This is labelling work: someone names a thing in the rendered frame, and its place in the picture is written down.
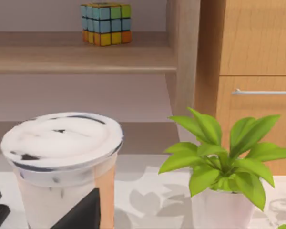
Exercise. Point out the multicoloured puzzle cube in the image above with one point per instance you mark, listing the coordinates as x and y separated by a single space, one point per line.
106 23

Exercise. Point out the white lidded drink cup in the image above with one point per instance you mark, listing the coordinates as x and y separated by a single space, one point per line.
62 152

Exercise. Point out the green plant in white pot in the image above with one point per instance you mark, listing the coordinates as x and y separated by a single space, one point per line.
219 167

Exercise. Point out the wooden open shelf unit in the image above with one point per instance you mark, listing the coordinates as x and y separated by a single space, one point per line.
85 59

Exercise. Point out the wooden cupboard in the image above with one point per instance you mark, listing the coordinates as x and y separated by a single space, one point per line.
252 38

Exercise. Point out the wooden drawer front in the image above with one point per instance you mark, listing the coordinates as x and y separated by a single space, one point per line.
257 124

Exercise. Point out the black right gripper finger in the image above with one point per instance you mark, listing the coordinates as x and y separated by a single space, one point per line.
85 212

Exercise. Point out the small green leaf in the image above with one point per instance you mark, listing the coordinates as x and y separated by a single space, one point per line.
284 226

